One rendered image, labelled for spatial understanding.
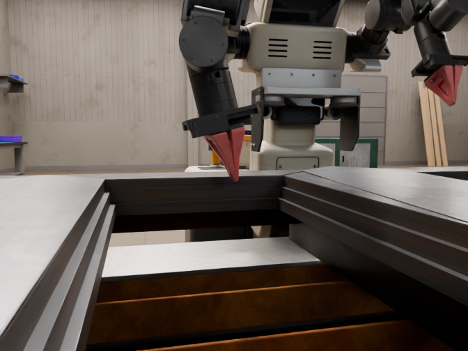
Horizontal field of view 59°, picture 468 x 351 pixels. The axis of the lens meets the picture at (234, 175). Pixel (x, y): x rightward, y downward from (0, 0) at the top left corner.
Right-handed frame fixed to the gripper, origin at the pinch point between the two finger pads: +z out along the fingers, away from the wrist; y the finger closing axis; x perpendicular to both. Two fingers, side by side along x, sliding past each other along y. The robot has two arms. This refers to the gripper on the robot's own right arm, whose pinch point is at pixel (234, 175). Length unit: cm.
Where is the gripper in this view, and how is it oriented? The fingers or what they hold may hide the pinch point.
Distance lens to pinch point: 59.5
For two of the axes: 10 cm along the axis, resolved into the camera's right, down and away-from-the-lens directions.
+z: 2.3, 9.6, 1.3
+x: -2.4, -0.7, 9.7
